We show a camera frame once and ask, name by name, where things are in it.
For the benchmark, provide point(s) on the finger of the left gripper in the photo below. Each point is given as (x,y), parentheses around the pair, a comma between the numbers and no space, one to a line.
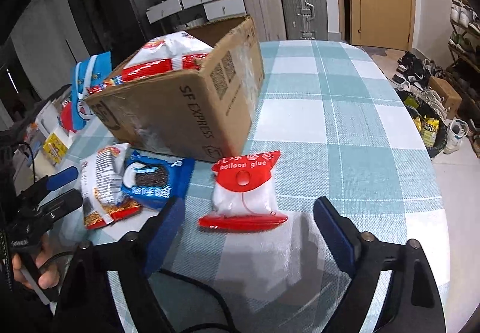
(60,206)
(56,179)

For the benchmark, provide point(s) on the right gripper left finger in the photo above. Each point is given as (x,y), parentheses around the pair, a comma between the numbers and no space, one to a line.
(106,287)

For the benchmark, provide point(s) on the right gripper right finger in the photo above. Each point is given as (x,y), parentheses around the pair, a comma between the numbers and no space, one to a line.
(412,302)

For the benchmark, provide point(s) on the red grey snack bag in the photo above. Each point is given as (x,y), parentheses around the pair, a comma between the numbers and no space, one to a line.
(101,176)

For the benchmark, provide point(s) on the blue Oreo packet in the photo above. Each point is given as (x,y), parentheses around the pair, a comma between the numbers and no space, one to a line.
(151,182)

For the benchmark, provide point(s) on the white noodle snack bag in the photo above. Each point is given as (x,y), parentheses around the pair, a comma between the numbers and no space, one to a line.
(164,54)

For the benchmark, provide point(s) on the red cone snack bag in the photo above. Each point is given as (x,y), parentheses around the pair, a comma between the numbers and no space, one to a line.
(109,82)

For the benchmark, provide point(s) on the person's left hand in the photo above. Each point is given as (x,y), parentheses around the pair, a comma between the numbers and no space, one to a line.
(50,276)

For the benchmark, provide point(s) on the blue Doraemon gift bag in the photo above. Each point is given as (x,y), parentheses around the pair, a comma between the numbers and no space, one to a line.
(85,74)

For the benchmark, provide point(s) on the SF cardboard box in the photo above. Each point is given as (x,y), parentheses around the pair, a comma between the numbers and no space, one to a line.
(204,113)

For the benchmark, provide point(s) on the red white balloon glue packet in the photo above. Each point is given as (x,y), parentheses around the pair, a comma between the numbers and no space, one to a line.
(244,197)

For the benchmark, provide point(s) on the black refrigerator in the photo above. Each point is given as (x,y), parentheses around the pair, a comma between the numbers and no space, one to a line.
(118,26)

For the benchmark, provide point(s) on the white sneaker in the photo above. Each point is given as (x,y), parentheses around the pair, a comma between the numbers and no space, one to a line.
(457,131)

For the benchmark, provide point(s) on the black bin with wrappers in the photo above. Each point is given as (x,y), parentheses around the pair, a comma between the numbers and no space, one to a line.
(429,124)

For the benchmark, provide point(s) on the small cardboard box on floor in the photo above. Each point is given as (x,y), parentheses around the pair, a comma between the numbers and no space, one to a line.
(450,99)

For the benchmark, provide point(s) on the white drawer dresser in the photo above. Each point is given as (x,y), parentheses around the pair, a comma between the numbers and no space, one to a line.
(183,14)

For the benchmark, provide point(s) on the shoe rack with shoes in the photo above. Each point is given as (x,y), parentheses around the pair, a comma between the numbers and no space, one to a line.
(463,43)

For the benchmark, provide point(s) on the beige suitcase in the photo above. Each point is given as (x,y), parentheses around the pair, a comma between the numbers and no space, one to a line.
(268,18)

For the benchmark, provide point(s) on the silver suitcase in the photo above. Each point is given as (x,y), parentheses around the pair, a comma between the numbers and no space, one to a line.
(306,19)

